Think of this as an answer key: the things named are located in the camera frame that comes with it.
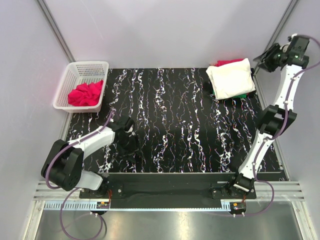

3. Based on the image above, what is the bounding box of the white printed t-shirt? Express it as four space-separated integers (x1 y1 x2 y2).
206 58 256 100

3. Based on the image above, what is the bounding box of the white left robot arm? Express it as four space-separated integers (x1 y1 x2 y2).
41 116 141 192

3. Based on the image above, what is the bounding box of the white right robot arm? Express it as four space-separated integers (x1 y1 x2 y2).
228 34 310 194

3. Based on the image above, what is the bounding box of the black marble pattern mat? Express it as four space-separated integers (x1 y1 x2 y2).
48 67 291 182

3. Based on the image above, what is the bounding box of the crumpled pink t-shirt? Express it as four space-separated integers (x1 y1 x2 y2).
67 80 104 107

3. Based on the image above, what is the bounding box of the left controller board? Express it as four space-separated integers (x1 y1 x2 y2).
96 201 110 209

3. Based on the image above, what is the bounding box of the controller board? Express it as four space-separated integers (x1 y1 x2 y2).
96 201 110 209
230 202 247 212

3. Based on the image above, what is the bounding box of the folded green t-shirt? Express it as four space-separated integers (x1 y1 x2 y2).
209 92 248 99

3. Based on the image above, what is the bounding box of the folded red t-shirt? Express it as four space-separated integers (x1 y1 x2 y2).
213 58 244 67

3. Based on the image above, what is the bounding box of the white plastic basket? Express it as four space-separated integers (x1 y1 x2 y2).
53 61 109 113

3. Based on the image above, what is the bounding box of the right controller board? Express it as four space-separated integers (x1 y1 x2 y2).
230 202 247 212

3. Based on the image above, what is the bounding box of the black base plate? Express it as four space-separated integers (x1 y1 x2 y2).
79 173 256 210

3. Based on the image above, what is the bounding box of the aluminium rail frame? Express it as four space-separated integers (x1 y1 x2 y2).
24 173 317 240

